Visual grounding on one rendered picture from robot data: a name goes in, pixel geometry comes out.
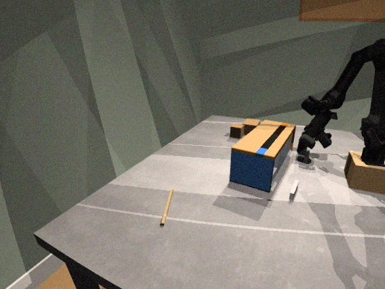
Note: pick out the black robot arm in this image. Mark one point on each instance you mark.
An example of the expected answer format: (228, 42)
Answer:
(372, 126)

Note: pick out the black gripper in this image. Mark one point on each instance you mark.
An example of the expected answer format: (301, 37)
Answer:
(311, 131)

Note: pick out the tan wooden stick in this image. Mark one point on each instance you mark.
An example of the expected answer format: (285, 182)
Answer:
(167, 207)

